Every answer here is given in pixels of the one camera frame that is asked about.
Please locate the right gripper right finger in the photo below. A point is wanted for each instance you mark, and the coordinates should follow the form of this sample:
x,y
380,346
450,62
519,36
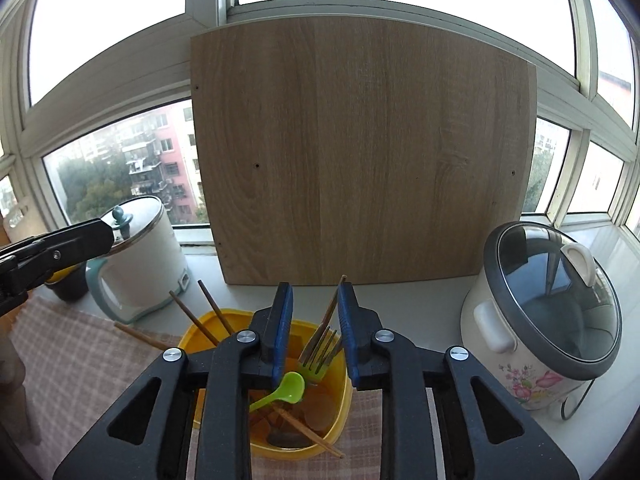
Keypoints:
x,y
443,413

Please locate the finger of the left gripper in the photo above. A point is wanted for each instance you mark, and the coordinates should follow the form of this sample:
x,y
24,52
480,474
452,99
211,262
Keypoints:
x,y
10,302
35,259

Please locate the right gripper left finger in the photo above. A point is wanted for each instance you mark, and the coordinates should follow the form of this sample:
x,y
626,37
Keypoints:
x,y
146,432

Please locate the metal fork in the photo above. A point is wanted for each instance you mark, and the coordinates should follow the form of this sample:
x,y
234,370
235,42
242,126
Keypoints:
x,y
318,355

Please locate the green plastic spoon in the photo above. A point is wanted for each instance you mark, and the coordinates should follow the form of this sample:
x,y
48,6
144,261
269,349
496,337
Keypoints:
x,y
291,390

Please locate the wooden chopstick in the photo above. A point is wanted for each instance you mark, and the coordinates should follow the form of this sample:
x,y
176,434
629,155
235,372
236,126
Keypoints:
x,y
330,309
308,433
194,320
212,303
159,345

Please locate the left gloved hand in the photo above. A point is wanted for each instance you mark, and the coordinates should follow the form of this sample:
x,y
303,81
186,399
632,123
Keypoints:
x,y
17,413

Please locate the pine plank panel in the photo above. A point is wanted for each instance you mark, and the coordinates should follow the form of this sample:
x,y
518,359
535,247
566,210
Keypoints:
x,y
4,239

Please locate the white cutting board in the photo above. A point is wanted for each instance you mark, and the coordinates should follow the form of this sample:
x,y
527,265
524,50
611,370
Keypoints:
x,y
23,221

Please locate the black pot yellow lid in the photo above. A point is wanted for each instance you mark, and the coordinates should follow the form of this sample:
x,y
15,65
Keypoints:
x,y
70,284

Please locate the yellow plastic utensil bin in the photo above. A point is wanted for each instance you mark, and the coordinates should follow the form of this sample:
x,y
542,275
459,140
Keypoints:
x,y
324,408

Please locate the pink plaid table cloth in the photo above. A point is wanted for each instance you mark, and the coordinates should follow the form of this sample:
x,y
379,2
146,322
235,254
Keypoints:
x,y
77,365

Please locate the white teal electric pot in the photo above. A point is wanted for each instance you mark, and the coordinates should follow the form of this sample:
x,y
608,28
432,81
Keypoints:
x,y
145,267

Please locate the floral white rice cooker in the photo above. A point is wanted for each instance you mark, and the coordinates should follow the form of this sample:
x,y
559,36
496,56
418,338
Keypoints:
x,y
542,317

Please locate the large wooden board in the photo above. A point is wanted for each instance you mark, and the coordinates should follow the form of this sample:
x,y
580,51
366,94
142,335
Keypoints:
x,y
370,148

